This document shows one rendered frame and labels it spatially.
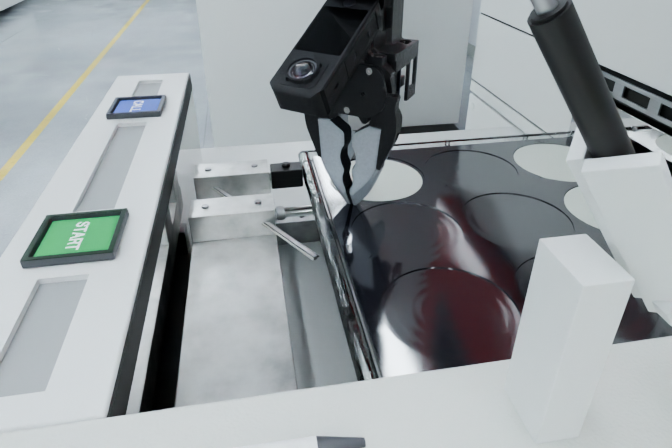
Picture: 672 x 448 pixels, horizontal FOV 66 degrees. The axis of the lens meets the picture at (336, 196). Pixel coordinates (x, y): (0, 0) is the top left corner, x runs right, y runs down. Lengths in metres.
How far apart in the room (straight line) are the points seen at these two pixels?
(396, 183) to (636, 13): 0.35
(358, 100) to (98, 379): 0.29
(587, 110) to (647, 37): 0.55
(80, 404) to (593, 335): 0.22
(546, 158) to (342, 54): 0.34
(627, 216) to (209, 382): 0.28
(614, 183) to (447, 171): 0.42
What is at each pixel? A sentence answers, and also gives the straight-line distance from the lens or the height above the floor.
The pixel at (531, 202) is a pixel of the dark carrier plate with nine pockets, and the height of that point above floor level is 0.90.
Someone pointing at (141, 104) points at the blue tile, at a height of 0.96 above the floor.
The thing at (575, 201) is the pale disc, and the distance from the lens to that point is 0.57.
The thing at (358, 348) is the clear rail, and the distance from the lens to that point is 0.36.
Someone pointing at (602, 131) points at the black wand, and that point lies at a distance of 0.17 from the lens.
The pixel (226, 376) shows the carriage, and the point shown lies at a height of 0.88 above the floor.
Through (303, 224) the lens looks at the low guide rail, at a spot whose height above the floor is 0.85.
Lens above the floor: 1.16
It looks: 30 degrees down
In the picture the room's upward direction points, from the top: straight up
